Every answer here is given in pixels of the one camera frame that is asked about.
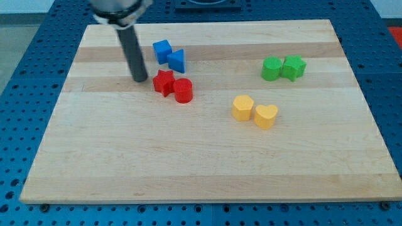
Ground blue triangle block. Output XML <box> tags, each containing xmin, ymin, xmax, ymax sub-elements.
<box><xmin>167</xmin><ymin>49</ymin><xmax>185</xmax><ymax>73</ymax></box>

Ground green cylinder block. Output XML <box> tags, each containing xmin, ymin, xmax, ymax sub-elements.
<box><xmin>261</xmin><ymin>56</ymin><xmax>283</xmax><ymax>82</ymax></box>

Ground yellow heart block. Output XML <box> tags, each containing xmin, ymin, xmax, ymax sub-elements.
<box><xmin>254</xmin><ymin>105</ymin><xmax>278</xmax><ymax>130</ymax></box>

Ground blue cube block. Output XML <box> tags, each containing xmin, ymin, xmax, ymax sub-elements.
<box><xmin>153</xmin><ymin>40</ymin><xmax>173</xmax><ymax>64</ymax></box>

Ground red cylinder block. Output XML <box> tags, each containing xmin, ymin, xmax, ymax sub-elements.
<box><xmin>173</xmin><ymin>78</ymin><xmax>193</xmax><ymax>104</ymax></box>

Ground wooden board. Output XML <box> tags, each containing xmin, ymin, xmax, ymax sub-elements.
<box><xmin>20</xmin><ymin>19</ymin><xmax>401</xmax><ymax>204</ymax></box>

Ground green star block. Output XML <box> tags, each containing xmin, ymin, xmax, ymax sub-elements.
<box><xmin>281</xmin><ymin>55</ymin><xmax>307</xmax><ymax>82</ymax></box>

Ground yellow hexagon block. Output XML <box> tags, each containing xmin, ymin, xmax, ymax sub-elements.
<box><xmin>232</xmin><ymin>95</ymin><xmax>254</xmax><ymax>121</ymax></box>

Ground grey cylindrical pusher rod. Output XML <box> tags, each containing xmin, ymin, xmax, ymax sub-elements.
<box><xmin>116</xmin><ymin>26</ymin><xmax>148</xmax><ymax>82</ymax></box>

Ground red star block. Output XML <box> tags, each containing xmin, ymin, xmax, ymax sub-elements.
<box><xmin>153</xmin><ymin>70</ymin><xmax>175</xmax><ymax>97</ymax></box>

